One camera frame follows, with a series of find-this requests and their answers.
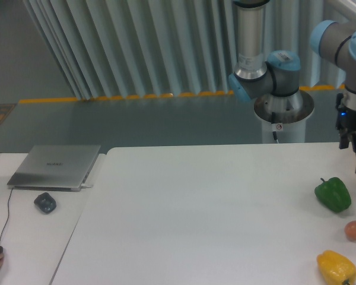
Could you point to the dark grey earbuds case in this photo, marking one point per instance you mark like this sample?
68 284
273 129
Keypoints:
45 203

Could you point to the silver closed laptop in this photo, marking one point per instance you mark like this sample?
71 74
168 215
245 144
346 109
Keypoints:
55 167

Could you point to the white folding partition screen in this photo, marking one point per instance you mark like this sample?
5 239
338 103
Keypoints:
168 48

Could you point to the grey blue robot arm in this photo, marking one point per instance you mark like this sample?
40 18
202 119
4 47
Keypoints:
273 81

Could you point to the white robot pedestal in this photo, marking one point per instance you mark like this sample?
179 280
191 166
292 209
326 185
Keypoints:
283 119

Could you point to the yellow bell pepper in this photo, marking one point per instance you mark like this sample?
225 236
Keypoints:
335 268

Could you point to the green bell pepper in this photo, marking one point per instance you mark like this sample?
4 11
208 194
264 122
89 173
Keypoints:
333 194

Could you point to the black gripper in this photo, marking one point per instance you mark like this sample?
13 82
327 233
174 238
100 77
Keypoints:
345 124

